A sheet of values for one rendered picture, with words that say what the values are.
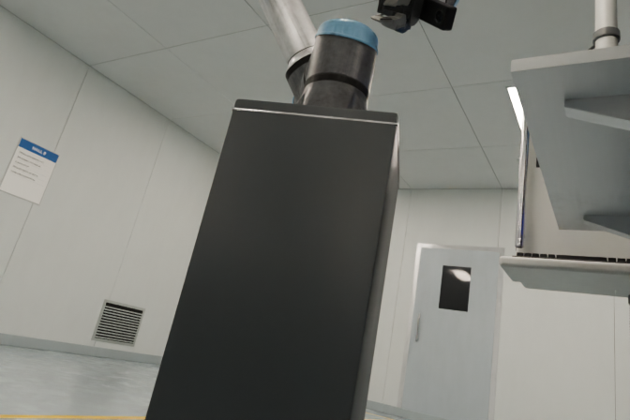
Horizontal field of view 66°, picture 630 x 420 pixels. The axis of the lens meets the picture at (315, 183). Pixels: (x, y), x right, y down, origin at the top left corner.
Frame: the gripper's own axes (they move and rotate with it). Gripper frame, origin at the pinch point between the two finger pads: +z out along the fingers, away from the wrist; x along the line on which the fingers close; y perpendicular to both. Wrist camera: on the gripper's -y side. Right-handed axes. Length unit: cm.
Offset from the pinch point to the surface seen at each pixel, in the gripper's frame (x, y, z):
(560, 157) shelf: -15.7, -37.8, -2.4
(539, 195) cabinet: -56, -35, -68
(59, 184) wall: -288, 387, -134
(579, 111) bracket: -2.7, -38.0, 12.1
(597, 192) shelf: -25, -46, -15
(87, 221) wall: -333, 368, -148
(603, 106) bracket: -1.1, -40.4, 11.9
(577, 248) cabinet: -62, -51, -57
